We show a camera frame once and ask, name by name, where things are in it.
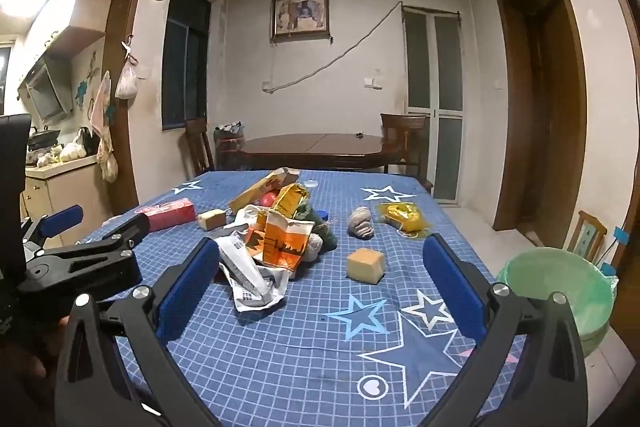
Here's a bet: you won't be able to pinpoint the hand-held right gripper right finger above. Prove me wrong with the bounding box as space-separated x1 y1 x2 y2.
422 233 590 427

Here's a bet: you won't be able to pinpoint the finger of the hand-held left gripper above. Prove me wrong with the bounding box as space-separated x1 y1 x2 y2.
15 213 151 319
20 205 84 253

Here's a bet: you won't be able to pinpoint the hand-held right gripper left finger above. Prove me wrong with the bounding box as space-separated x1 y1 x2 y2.
54 237 223 427

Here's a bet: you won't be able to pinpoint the red box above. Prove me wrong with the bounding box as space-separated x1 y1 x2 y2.
135 198 197 232

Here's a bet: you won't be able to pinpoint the white cardboard package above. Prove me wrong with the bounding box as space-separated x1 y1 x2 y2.
215 227 288 313

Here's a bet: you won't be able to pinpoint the tan sponge block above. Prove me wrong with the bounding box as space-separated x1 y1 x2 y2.
346 248 387 284
196 209 228 231

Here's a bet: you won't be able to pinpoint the green-lined trash bin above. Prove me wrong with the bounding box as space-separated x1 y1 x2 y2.
495 247 618 358

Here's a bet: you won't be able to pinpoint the ball of beige yarn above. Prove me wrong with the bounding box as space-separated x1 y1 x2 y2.
347 206 375 240

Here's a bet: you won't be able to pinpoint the yellow cardboard box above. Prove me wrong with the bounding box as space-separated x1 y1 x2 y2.
229 167 301 214

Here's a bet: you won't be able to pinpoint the yellow snack packet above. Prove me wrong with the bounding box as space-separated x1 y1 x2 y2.
272 183 309 219

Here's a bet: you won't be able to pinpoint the beige kitchen cabinet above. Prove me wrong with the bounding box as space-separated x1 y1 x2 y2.
20 154 113 248

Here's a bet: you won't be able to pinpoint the black wok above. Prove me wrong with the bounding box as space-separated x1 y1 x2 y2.
27 127 63 150

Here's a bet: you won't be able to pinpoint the white bags on counter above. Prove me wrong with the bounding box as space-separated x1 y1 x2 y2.
37 129 88 168

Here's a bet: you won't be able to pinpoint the yellow plastic bag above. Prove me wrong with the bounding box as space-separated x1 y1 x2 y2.
375 202 432 239

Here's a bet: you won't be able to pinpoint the range hood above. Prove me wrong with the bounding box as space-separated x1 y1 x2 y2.
17 57 76 125

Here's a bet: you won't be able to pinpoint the orange snack bag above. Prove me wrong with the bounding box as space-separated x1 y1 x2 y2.
245 207 313 270

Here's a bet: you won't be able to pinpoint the dark wooden chair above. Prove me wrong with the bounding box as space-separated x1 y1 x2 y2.
380 113 435 192
184 117 216 175

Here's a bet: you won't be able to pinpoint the hanging pink cloth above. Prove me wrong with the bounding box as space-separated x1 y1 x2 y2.
90 69 118 182

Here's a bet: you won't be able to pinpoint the blue checkered tablecloth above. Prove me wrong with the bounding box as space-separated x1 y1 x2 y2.
75 169 531 427

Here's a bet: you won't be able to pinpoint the white yarn ball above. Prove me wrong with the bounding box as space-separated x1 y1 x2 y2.
305 234 326 263

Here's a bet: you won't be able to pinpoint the dark bin with bag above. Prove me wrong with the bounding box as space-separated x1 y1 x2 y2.
214 122 247 170

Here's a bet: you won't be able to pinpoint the hanging white plastic bag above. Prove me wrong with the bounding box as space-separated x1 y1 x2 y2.
115 59 138 100

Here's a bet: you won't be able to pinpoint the small light wooden chair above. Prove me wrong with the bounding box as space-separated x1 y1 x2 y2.
565 210 608 263

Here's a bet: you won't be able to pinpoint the dark window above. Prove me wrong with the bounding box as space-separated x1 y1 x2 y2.
161 0 211 132

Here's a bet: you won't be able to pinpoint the dark wooden dining table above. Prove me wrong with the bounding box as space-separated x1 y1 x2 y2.
235 133 406 172

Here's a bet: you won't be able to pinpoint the frosted glass double door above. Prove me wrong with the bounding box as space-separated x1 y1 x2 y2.
402 7 463 202

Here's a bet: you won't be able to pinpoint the wide wooden door frame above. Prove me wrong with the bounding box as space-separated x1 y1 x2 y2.
50 0 148 212

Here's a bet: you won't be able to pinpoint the beige wall cabinet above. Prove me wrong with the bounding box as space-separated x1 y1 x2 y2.
10 0 108 58

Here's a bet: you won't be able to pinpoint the brown wooden door frame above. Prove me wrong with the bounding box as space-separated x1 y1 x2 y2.
495 0 588 253

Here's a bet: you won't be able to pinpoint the framed wall picture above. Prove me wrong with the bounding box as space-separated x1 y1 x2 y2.
270 0 331 40

